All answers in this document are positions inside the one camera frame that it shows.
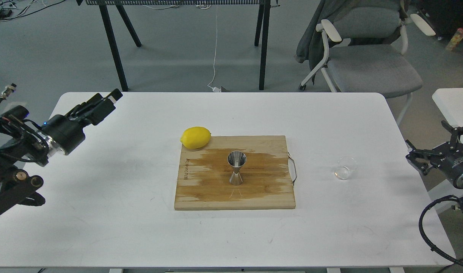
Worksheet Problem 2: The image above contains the dark grey jacket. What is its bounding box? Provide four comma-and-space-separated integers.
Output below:
294, 0, 368, 72

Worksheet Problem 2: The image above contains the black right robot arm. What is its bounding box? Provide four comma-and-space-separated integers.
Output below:
406, 121, 463, 212

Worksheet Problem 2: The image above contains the yellow lemon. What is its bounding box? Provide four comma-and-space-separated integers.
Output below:
180, 127, 212, 150

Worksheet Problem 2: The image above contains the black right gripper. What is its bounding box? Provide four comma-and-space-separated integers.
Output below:
405, 121, 463, 189

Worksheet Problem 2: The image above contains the wooden cutting board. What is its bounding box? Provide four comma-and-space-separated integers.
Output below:
174, 135, 296, 210

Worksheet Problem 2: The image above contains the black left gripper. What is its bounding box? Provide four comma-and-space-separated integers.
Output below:
40, 89, 123, 155

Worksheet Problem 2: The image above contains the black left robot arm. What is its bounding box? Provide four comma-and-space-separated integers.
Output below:
0, 83, 123, 215

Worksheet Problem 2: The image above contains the grey office chair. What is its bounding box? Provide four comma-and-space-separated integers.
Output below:
299, 0, 435, 124

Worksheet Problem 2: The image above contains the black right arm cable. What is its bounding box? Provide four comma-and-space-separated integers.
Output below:
418, 195, 463, 270

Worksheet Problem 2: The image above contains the black metal table frame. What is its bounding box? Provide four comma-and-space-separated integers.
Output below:
76, 0, 279, 91

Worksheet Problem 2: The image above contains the white cable on floor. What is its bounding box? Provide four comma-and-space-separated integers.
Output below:
207, 4, 221, 93

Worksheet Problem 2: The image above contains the small clear glass cup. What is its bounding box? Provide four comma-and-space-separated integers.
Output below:
333, 156, 357, 181

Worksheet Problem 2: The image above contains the white side table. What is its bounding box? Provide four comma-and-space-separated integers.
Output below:
432, 88, 463, 127

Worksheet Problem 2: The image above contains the steel double jigger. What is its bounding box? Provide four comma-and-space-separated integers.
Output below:
227, 151, 247, 185

